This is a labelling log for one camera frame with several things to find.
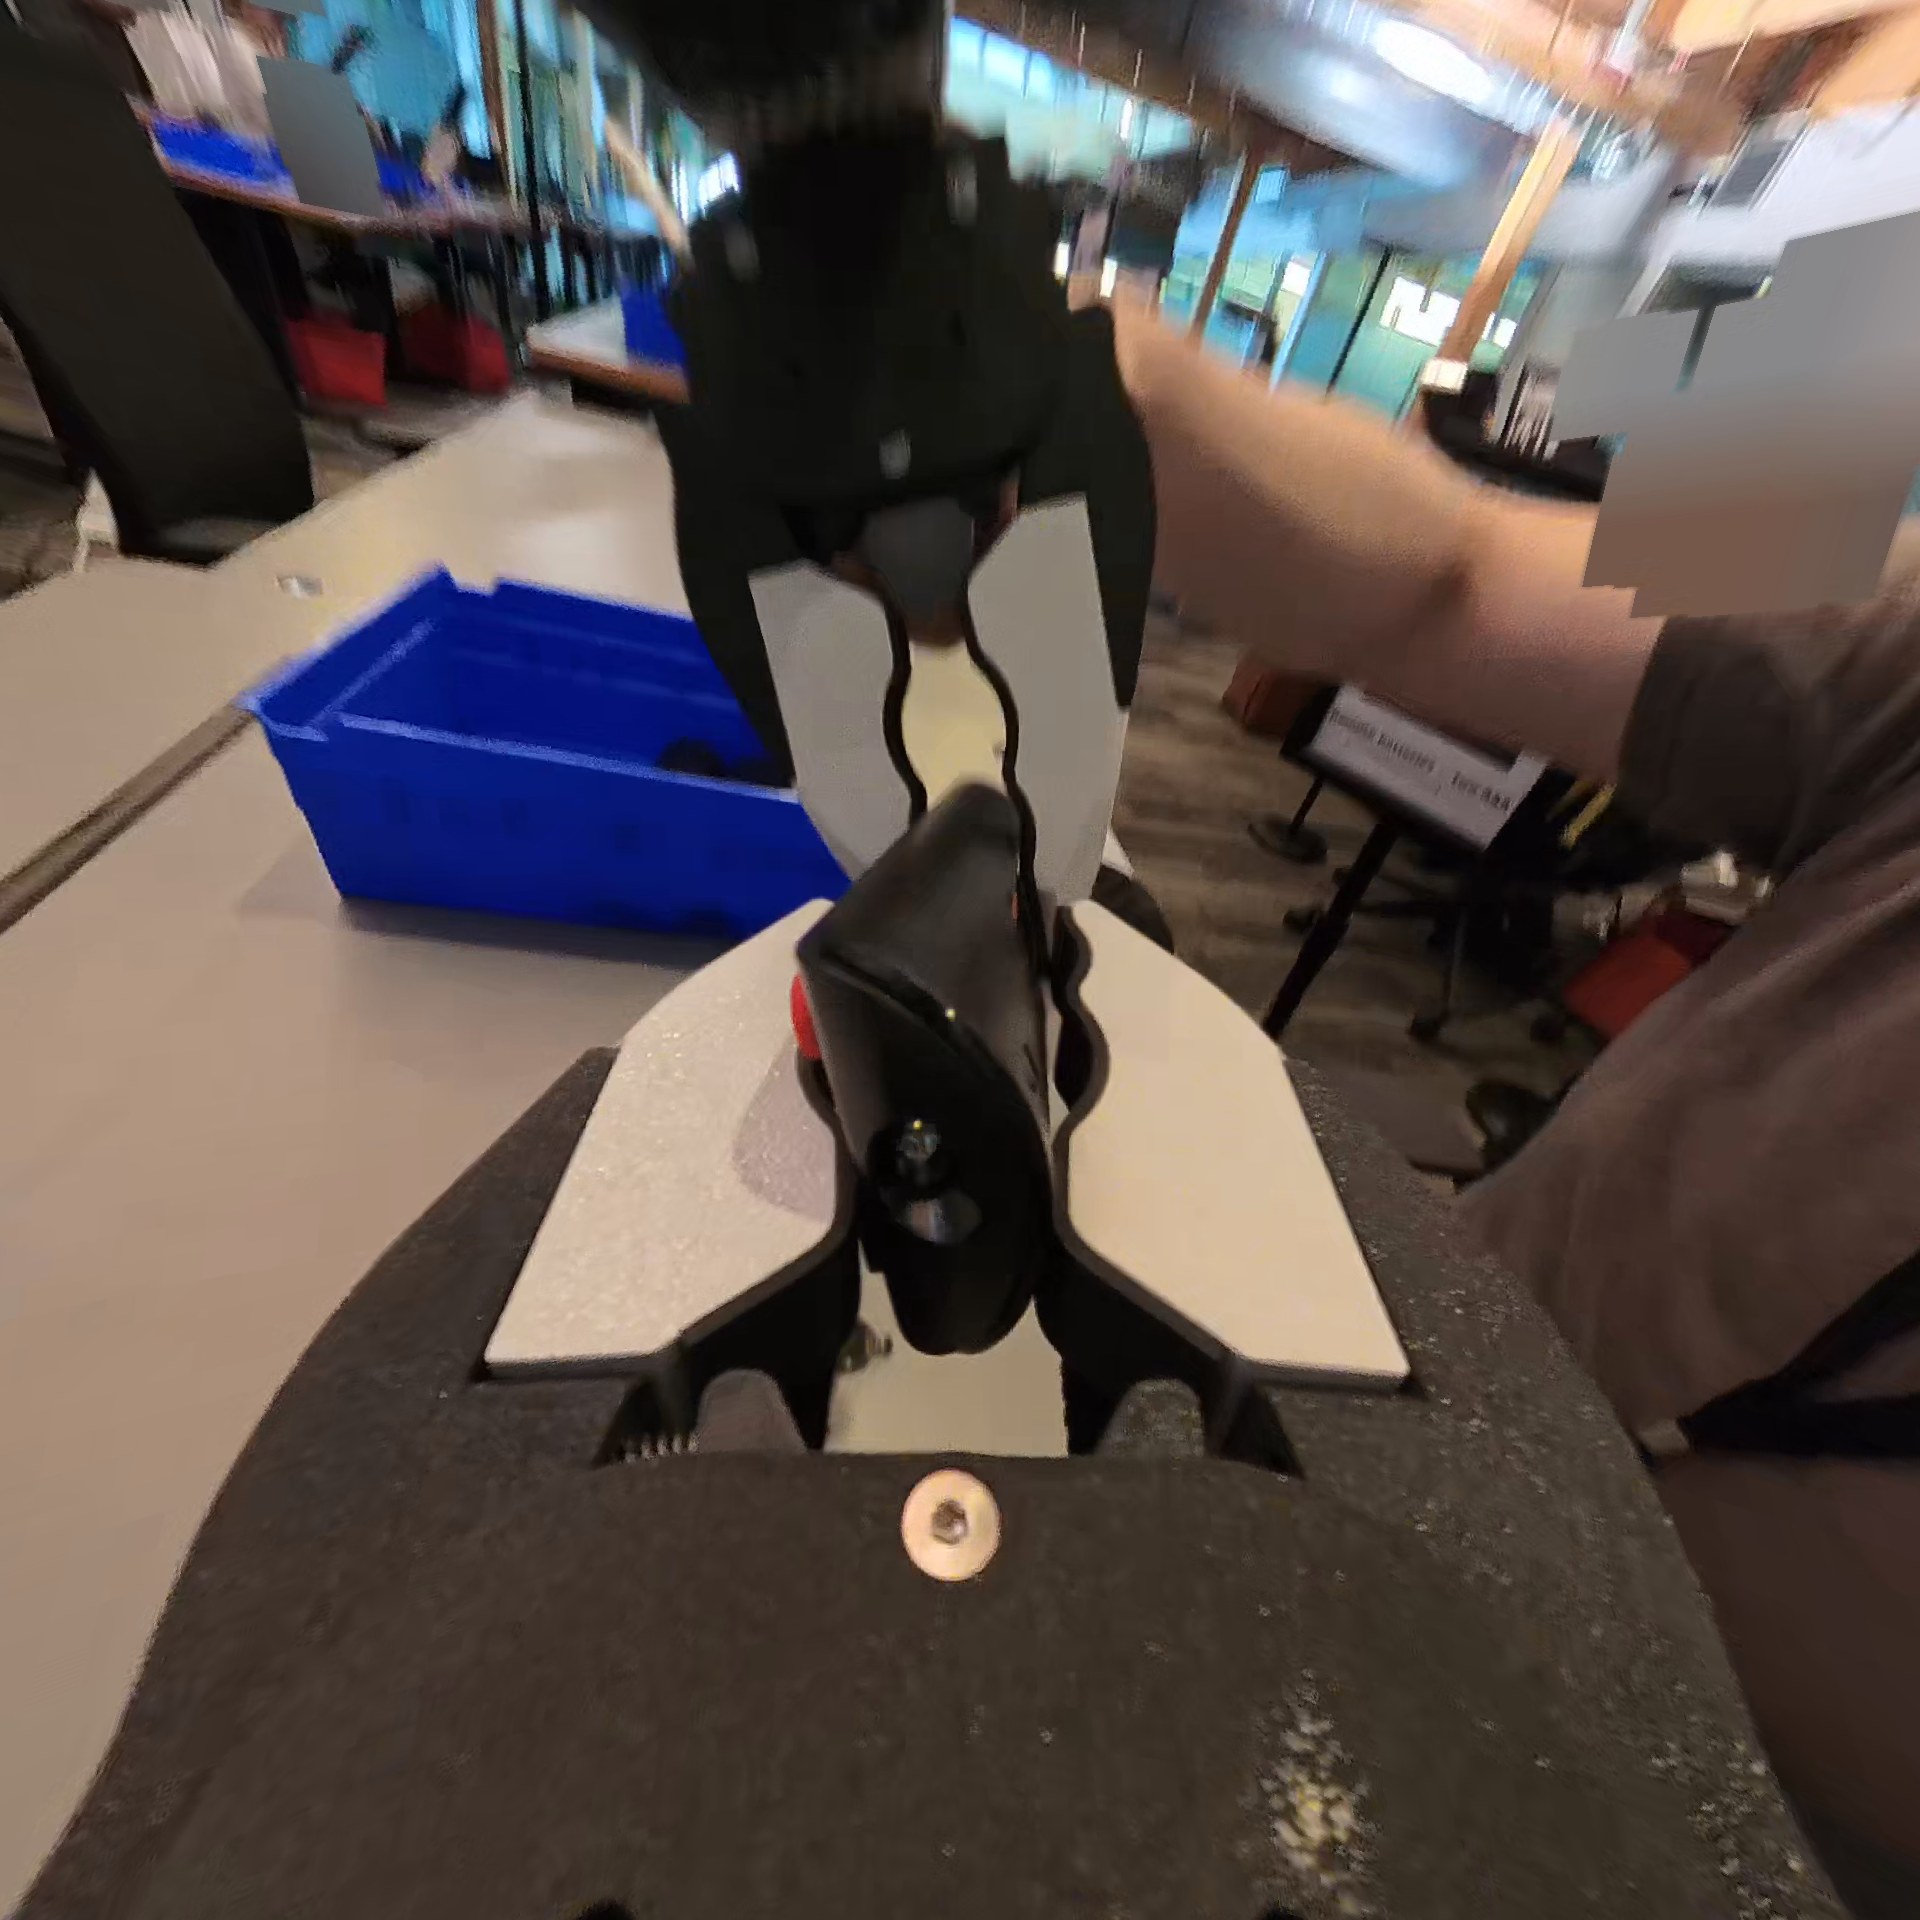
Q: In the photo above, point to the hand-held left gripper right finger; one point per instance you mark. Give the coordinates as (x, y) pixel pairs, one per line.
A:
(1231, 1203)

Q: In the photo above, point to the red storage bin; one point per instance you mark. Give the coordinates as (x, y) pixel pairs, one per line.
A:
(337, 360)
(461, 348)

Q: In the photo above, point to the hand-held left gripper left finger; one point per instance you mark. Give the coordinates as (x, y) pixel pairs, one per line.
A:
(674, 1203)

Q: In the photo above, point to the black office chair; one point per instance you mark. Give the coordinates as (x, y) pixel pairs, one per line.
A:
(133, 300)

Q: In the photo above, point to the white tag sign board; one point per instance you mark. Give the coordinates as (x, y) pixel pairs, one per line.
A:
(1427, 767)

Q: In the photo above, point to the blue plastic bin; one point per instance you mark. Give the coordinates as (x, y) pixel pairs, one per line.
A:
(515, 749)

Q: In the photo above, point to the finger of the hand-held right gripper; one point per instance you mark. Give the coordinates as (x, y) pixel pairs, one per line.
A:
(1059, 693)
(826, 708)

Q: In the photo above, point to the brown box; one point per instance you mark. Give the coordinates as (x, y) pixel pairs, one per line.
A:
(1643, 972)

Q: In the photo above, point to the person's torso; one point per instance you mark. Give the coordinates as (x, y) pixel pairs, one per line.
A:
(1773, 1051)

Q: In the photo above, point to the person's right forearm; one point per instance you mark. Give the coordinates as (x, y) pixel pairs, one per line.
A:
(1352, 543)

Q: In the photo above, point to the black remote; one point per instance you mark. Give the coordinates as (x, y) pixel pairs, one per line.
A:
(946, 1051)

